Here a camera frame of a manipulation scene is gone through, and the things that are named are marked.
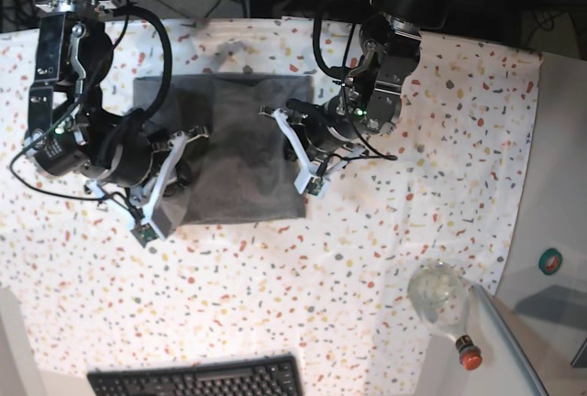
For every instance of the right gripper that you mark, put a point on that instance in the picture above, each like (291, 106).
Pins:
(137, 162)

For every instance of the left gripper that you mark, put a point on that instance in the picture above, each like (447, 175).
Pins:
(321, 132)

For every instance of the grey t-shirt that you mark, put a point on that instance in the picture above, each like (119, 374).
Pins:
(239, 172)

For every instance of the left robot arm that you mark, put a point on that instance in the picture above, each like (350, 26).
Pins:
(370, 98)

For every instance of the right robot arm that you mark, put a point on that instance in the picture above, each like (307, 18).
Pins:
(68, 128)

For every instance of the terrazzo patterned table cloth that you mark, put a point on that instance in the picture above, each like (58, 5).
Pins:
(329, 288)

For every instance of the clear round glass bottle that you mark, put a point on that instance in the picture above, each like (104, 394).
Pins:
(441, 300)

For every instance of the black computer keyboard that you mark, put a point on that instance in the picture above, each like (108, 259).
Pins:
(277, 375)

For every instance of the green tape roll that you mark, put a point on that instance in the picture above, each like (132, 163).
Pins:
(550, 262)

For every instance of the grey metal bar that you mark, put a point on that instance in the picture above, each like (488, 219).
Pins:
(506, 369)

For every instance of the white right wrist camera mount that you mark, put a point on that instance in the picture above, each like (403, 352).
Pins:
(148, 219)

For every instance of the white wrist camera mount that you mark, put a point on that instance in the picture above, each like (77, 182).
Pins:
(316, 166)
(148, 219)

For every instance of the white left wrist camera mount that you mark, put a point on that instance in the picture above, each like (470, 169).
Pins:
(316, 166)

